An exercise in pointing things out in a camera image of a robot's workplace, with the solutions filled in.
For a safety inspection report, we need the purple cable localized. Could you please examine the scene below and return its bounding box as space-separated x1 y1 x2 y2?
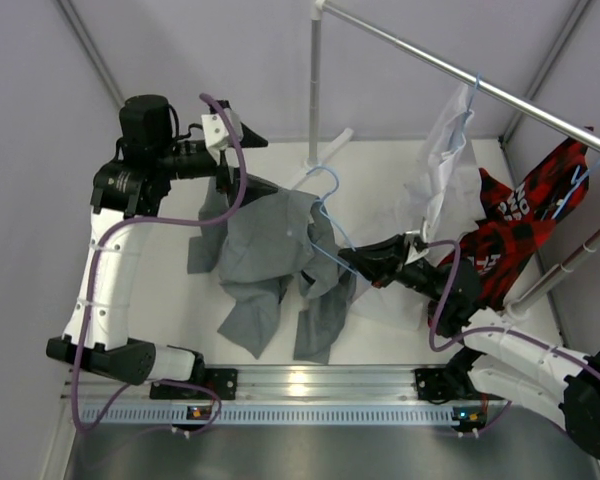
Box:
69 92 247 439
427 239 600 441

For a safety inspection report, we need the red black plaid shirt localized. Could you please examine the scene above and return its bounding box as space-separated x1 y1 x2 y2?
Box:
460 138 589 311

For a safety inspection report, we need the silver clothes rack rail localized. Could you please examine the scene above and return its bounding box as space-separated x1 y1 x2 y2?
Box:
313 1 600 152

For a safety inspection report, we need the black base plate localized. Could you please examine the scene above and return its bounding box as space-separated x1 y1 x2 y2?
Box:
149 368 238 400
414 367 457 405

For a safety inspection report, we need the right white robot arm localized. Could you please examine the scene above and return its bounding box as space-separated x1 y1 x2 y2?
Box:
339 233 600 461

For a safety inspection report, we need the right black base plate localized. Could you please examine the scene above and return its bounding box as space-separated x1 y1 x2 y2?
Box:
414 367 457 405

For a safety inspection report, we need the white rack upright post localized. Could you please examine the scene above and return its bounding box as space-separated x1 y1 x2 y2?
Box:
307 1 324 168

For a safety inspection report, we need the blue hanger under white shirt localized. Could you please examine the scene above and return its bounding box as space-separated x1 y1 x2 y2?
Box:
465 73 482 117

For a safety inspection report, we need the grey button shirt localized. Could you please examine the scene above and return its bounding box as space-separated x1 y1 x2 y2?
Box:
187 186 356 364

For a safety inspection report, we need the aluminium mounting rail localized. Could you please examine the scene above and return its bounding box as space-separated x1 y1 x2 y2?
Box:
77 365 483 405

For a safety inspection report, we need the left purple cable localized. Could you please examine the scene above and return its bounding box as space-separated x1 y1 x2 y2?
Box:
69 92 247 439

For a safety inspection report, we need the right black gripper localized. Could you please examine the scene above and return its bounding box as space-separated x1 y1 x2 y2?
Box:
339 233 446 303

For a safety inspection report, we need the white rack foot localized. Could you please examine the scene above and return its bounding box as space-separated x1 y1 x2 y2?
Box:
284 128 354 190

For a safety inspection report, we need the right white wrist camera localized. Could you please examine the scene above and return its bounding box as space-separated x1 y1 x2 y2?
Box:
404 230 429 265

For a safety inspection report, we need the light blue hanger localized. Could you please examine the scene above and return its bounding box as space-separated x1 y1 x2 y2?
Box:
306 165 361 276

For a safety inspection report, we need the blue hanger under red shirt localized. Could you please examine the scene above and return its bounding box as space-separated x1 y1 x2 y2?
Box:
551 158 600 220

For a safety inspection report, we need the white hanging shirt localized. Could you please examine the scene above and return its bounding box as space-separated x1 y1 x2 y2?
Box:
350 85 485 331

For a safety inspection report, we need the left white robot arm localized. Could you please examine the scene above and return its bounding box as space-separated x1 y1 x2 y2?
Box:
46 94 268 399

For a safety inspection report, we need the slotted grey cable duct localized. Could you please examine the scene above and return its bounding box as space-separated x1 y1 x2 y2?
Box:
101 403 468 426

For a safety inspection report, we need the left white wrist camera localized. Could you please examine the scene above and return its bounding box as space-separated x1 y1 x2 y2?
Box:
201 108 244 153

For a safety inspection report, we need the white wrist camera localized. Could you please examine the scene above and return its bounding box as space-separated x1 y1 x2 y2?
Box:
404 230 429 265
201 108 244 153

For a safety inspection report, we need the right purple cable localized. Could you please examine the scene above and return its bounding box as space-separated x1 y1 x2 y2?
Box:
427 239 600 441

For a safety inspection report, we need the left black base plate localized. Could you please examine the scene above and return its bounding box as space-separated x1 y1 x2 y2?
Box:
149 368 238 400

